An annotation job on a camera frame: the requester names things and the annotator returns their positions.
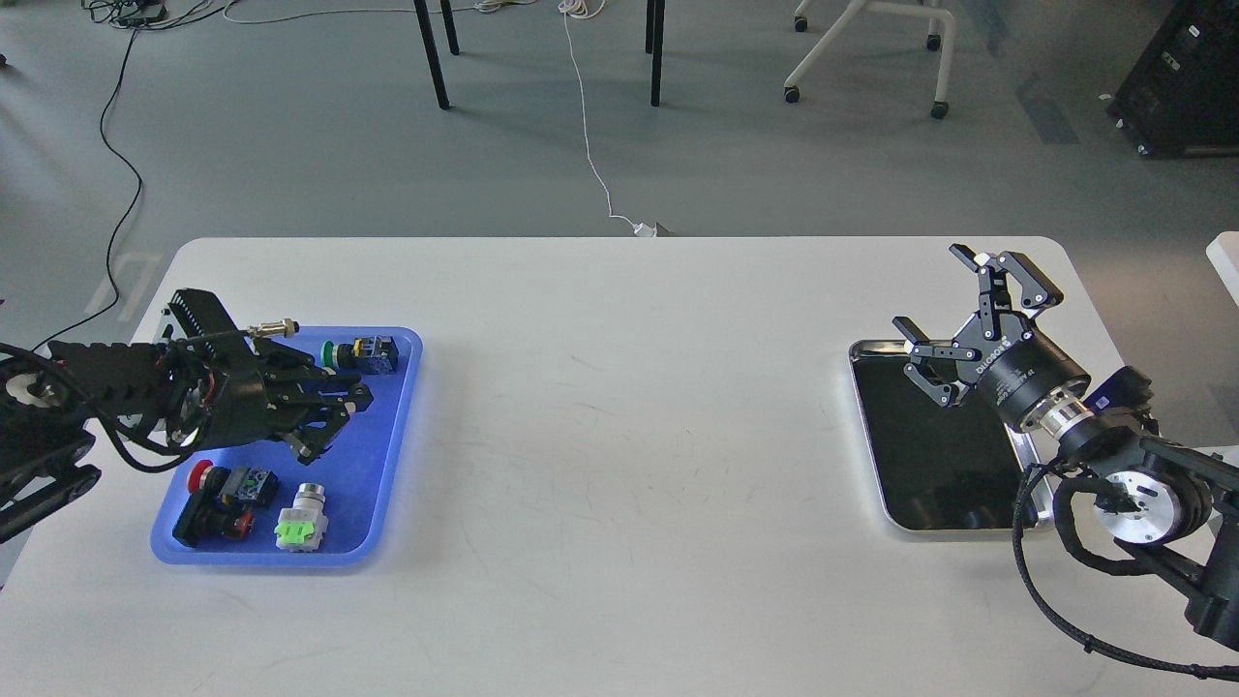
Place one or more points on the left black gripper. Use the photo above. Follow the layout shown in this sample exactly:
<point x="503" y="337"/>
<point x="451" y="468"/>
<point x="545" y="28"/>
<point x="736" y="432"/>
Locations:
<point x="314" y="403"/>

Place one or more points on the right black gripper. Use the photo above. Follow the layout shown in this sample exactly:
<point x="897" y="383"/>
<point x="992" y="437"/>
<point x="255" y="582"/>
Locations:
<point x="1001" y="350"/>

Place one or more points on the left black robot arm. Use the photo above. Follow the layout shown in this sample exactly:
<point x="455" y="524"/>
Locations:
<point x="203" y="383"/>

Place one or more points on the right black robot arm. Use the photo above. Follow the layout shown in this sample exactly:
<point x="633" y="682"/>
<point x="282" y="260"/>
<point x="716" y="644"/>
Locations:
<point x="1129" y="502"/>

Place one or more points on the blue plastic tray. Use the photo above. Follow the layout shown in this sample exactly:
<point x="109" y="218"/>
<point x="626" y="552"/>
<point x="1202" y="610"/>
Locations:
<point x="356" y="472"/>

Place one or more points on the red emergency stop button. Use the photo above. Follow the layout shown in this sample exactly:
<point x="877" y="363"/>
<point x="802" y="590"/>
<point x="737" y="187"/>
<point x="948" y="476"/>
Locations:
<point x="234" y="489"/>

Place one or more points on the black red push button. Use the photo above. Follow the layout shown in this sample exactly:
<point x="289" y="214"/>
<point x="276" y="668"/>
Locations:
<point x="202" y="518"/>

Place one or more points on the silver metal tray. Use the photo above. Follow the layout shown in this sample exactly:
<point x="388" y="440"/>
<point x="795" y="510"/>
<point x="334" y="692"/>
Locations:
<point x="942" y="473"/>

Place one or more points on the black equipment case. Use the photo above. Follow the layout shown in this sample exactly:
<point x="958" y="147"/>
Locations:
<point x="1180" y="100"/>

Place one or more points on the green push button switch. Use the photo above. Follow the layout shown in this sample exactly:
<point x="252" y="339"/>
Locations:
<point x="366" y="355"/>

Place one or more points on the silver green switch module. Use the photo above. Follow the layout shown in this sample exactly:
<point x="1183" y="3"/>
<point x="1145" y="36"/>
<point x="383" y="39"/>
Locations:
<point x="302" y="526"/>

